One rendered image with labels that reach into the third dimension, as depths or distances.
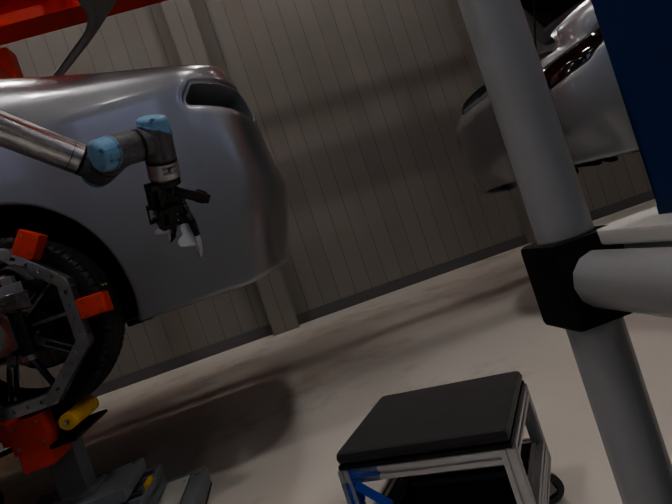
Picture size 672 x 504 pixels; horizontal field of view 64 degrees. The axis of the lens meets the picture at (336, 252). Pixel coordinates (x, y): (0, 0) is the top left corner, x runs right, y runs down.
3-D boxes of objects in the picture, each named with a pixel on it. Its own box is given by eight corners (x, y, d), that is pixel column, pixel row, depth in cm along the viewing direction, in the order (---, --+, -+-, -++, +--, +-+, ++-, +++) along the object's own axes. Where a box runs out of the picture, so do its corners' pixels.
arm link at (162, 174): (167, 156, 137) (184, 161, 132) (171, 173, 139) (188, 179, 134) (140, 163, 132) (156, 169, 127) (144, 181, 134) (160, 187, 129)
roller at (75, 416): (103, 405, 206) (98, 391, 206) (76, 429, 177) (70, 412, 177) (88, 411, 205) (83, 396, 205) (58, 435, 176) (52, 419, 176)
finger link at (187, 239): (184, 263, 136) (167, 231, 136) (204, 255, 140) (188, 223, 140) (188, 259, 133) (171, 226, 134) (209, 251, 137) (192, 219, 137)
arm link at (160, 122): (125, 119, 127) (157, 111, 132) (136, 164, 132) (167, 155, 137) (142, 122, 122) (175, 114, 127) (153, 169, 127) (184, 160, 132)
